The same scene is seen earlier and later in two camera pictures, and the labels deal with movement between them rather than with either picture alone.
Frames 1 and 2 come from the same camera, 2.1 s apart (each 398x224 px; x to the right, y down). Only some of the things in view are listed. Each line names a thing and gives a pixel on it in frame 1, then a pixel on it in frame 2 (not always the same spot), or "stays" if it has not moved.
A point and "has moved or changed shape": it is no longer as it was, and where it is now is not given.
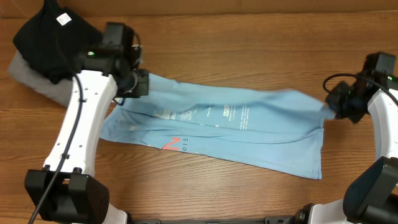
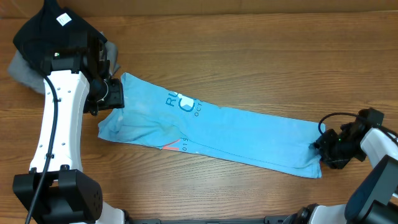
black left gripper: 141,89 to 116,100
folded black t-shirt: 53,40 stays
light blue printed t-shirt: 278,130 has moved or changed shape
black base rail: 283,219 stays
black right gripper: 332,100 to 321,146
